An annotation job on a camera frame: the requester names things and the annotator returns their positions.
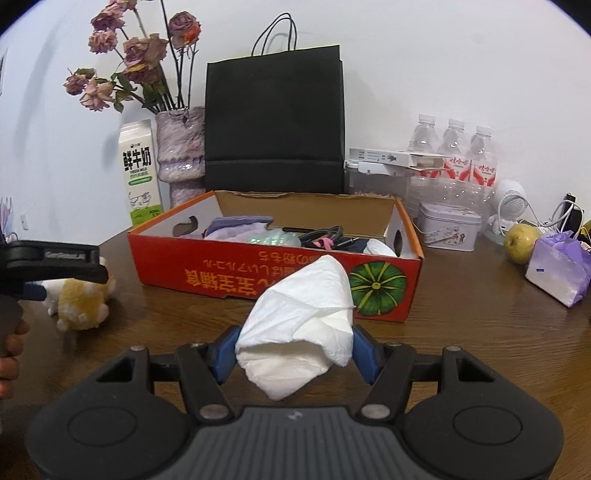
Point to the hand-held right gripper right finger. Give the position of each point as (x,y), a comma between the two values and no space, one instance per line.
(367,355)

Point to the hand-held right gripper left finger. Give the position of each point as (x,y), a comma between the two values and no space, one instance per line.
(225,355)

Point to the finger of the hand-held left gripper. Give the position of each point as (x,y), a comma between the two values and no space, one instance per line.
(34,291)
(55,265)

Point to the white yellow plush toy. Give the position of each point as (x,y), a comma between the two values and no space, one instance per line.
(81,304)

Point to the red cardboard box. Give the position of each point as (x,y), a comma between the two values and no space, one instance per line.
(207,281)

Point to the white tissue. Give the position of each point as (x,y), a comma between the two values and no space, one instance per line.
(295,323)

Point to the white round cap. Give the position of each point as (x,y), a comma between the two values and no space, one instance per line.
(381,248)

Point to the navy zip case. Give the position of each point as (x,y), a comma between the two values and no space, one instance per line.
(356,244)

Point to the fluffy purple headband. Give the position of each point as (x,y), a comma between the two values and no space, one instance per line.
(240,234)

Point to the iridescent plastic bag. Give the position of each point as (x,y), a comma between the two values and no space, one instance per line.
(272,239)

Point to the purple knit pouch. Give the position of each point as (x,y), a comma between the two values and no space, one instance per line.
(233,220)

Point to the person's left hand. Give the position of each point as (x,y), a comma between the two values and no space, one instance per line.
(14,344)

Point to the white green milk carton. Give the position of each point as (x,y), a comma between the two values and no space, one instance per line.
(141,175)

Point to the white printed tin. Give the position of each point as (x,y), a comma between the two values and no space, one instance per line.
(445,228)

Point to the purple mottled vase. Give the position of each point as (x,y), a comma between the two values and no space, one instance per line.
(180,152)

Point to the clear plastic container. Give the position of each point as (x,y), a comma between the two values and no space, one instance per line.
(378,184)

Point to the yellow green pear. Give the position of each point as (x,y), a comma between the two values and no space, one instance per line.
(521,243)

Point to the white flat carton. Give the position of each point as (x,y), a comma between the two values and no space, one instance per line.
(388,157)

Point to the small white fan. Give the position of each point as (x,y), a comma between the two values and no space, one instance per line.
(508,203)

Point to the purple tissue pack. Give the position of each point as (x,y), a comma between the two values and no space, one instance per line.
(558,272)

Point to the dried rose bouquet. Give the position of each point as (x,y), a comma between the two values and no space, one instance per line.
(138,55)

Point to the clear water bottle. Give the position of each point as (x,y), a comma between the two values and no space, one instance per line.
(452,138)
(482,147)
(424,134)

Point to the black paper bag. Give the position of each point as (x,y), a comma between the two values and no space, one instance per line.
(274,120)

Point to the black upright device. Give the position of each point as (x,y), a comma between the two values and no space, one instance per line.
(571,210)

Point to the purple flower wall sticker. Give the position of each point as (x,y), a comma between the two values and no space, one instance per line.
(5,219)

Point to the wall poster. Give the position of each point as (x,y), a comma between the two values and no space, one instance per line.
(2,69)

